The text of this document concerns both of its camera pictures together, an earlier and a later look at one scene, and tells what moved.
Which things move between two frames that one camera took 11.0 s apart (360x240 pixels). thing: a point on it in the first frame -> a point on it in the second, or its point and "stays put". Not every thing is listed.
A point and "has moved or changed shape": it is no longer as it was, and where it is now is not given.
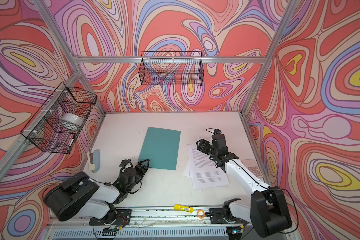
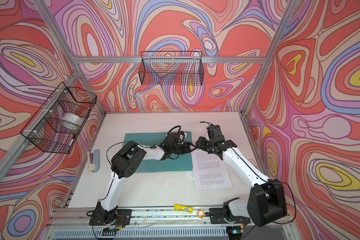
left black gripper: x=142 y=168 -> x=188 y=147
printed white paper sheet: x=205 y=173 stays put
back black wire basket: x=168 y=68 stays put
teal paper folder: x=160 y=147 has moved or changed shape
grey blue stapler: x=94 y=158 stays put
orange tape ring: x=201 y=214 stays put
